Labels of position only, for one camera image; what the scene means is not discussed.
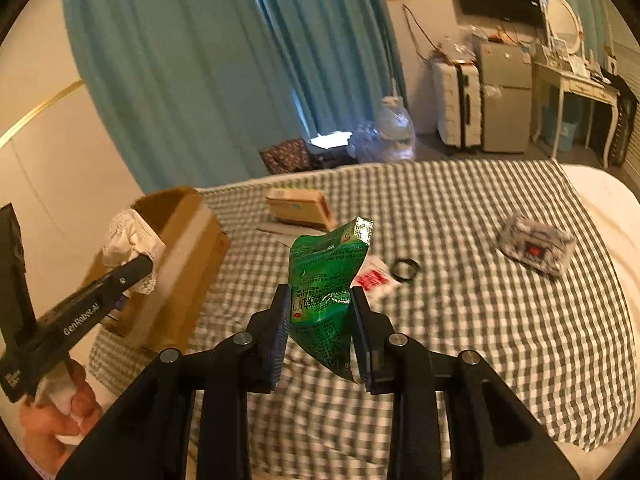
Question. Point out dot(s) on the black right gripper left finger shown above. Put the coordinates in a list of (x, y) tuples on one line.
[(145, 434)]

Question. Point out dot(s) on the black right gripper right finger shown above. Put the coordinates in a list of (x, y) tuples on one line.
[(492, 435)]

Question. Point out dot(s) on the white lace cloth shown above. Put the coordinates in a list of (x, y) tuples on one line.
[(129, 236)]

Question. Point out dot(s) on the black ring band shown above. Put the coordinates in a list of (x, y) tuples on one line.
[(405, 270)]

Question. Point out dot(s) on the green snack bag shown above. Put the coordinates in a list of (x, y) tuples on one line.
[(320, 275)]

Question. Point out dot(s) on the left hand holding gripper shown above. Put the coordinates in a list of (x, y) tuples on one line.
[(42, 424)]

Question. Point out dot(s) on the red white sachet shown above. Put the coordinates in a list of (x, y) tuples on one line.
[(375, 279)]

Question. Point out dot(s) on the grey white checkered cloth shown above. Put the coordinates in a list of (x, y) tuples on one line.
[(568, 348)]

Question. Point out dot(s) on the brown cardboard box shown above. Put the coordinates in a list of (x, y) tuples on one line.
[(195, 248)]

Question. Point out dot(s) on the grey patterned tissue pack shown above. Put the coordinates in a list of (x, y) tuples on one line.
[(544, 248)]

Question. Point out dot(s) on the small tan cardboard box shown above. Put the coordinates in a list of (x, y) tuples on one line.
[(301, 207)]

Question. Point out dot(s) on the dark floral patterned bag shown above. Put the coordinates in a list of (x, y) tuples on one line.
[(288, 157)]

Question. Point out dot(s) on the clear water jug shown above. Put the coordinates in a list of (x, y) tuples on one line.
[(395, 130)]

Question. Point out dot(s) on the blue plastic bag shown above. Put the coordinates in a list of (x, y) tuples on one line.
[(363, 143)]

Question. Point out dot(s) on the white ribbed suitcase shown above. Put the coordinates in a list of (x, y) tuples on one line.
[(458, 104)]

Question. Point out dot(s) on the teal curtain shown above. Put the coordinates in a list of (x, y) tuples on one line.
[(580, 0), (192, 91)]

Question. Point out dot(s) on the grey mini fridge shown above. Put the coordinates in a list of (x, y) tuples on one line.
[(506, 77)]

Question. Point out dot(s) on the white oval vanity mirror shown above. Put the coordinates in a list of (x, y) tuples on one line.
[(564, 25)]

